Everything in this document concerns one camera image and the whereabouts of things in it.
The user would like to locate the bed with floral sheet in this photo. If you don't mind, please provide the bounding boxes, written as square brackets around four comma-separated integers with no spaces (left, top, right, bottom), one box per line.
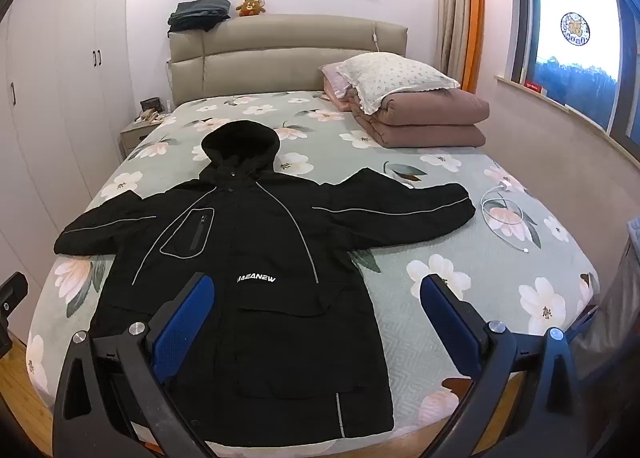
[25,91,601,445]

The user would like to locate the dark framed window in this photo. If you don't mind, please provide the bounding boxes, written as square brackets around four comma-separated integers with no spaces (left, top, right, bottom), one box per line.
[510,0,640,164]

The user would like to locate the black hooded jacket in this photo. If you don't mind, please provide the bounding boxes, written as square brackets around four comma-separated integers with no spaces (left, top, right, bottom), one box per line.
[54,121,476,449]

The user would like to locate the grey nightstand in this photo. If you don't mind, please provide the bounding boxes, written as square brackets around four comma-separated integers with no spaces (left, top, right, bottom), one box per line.
[120,111,173,159]

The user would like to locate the beige and orange curtain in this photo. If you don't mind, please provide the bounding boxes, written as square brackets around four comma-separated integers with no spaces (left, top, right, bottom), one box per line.
[437,0,486,92]

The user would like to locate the white floral pillow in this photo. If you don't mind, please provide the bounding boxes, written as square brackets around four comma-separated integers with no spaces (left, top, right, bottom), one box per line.
[335,52,461,115]

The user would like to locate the pink pillow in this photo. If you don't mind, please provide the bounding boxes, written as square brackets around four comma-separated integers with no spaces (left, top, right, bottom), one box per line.
[320,62,359,113]

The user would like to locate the round window sticker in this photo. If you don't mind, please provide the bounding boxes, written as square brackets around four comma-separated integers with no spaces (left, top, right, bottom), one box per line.
[560,12,591,44]

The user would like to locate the beige padded headboard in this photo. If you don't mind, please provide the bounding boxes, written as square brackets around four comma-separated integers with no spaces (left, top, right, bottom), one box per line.
[167,13,408,108]

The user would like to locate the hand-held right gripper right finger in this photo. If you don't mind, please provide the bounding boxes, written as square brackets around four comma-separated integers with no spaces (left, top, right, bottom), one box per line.
[419,274,583,458]

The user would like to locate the pink and white pillows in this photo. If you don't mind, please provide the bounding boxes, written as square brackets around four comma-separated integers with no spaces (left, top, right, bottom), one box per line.
[350,87,491,149]

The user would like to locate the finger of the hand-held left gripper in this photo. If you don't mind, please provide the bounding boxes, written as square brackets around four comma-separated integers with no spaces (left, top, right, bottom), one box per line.
[0,272,30,359]

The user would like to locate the dark folded clothes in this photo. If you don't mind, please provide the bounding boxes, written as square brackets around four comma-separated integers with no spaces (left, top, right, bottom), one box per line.
[167,0,232,34]

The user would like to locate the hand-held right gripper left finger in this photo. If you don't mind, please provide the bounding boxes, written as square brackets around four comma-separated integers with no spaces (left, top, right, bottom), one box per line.
[52,272,216,458]

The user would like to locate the white charging cable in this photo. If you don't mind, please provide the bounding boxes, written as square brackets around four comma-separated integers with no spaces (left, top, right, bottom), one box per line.
[481,181,539,255]

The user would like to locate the white wardrobe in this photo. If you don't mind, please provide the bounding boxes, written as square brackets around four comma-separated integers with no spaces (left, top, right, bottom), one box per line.
[0,0,133,289]

